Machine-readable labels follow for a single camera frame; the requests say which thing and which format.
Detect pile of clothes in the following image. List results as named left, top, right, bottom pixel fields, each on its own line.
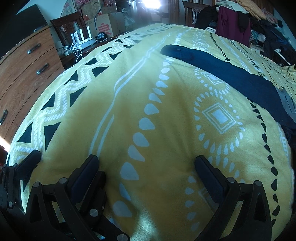
left=196, top=0, right=296, bottom=67

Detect dark wooden side table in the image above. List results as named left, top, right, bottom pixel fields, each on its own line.
left=59, top=35, right=116, bottom=70

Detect black flat screen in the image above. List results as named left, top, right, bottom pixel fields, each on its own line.
left=0, top=3, right=48, bottom=58

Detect white cables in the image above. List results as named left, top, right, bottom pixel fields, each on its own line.
left=57, top=44, right=84, bottom=63

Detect dark wooden chair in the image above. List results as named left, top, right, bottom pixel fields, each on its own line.
left=182, top=0, right=208, bottom=27
left=50, top=11, right=88, bottom=70

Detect orange garment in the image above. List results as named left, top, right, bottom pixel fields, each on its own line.
left=236, top=0, right=266, bottom=20

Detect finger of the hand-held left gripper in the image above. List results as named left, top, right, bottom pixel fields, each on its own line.
left=81, top=171, right=107, bottom=224
left=15, top=149, right=42, bottom=186

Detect cardboard box with red print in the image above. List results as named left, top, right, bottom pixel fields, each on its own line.
left=85, top=13, right=126, bottom=37

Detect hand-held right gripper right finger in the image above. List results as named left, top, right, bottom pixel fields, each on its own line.
left=194, top=155, right=272, bottom=241

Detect white router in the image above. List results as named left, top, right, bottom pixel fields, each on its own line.
left=70, top=25, right=96, bottom=50

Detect yellow patterned blanket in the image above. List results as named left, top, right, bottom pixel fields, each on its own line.
left=5, top=22, right=296, bottom=241

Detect maroon garment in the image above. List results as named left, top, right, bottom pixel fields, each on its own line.
left=216, top=6, right=251, bottom=47

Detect grey garment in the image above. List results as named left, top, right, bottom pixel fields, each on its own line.
left=276, top=88, right=296, bottom=116

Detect wooden dresser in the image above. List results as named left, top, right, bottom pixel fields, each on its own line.
left=0, top=24, right=65, bottom=146

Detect navy pants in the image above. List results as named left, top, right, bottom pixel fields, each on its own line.
left=161, top=44, right=296, bottom=128

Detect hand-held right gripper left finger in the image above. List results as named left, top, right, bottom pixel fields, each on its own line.
left=24, top=154, right=130, bottom=241

